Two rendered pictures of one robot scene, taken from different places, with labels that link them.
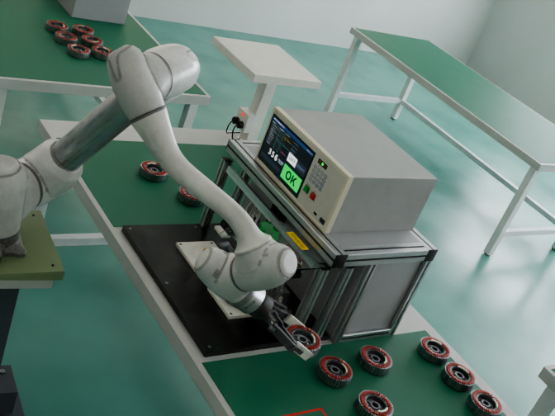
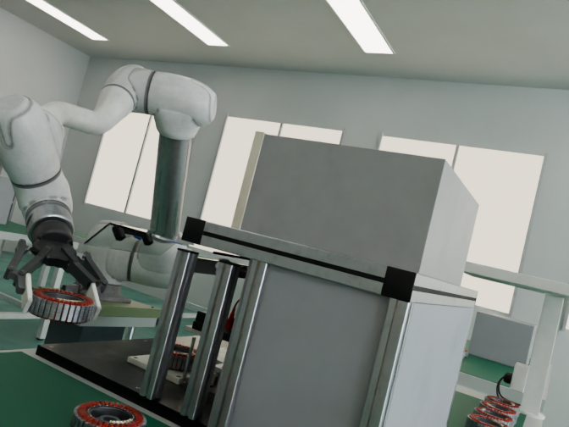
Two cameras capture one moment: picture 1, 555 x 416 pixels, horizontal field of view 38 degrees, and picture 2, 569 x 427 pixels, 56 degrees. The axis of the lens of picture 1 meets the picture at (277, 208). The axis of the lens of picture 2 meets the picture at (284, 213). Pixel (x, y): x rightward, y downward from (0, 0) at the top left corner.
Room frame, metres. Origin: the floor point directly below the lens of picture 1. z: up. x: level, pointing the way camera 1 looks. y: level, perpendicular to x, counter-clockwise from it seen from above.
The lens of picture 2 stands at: (1.92, -1.22, 1.11)
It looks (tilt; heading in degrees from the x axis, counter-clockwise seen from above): 3 degrees up; 71
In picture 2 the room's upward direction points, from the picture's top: 14 degrees clockwise
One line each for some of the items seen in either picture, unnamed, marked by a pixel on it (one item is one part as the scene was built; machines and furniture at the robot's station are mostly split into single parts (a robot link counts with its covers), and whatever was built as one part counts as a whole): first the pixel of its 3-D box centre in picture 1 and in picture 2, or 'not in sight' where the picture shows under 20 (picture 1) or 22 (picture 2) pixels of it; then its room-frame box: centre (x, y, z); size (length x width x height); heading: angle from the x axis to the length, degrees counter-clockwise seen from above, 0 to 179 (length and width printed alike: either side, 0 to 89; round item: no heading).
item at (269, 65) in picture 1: (250, 106); (503, 339); (3.31, 0.28, 0.98); 0.37 x 0.35 x 0.46; 43
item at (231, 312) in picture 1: (237, 300); (174, 367); (2.17, 0.01, 0.78); 0.15 x 0.15 x 0.01; 43
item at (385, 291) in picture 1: (380, 299); (304, 377); (2.29, -0.43, 0.91); 0.28 x 0.03 x 0.32; 133
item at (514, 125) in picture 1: (454, 135); not in sight; (5.96, -1.05, 0.38); 2.10 x 0.90 x 0.75; 43
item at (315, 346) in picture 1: (301, 341); (62, 305); (1.90, -0.21, 0.91); 0.11 x 0.11 x 0.04
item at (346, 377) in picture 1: (334, 371); (108, 424); (2.02, -0.35, 0.77); 0.11 x 0.11 x 0.04
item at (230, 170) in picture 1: (269, 215); (263, 274); (2.32, 0.02, 1.03); 0.62 x 0.01 x 0.03; 43
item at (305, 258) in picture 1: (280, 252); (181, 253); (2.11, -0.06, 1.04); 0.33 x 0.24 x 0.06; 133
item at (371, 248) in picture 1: (328, 198); (353, 269); (2.47, -0.15, 1.09); 0.68 x 0.44 x 0.05; 43
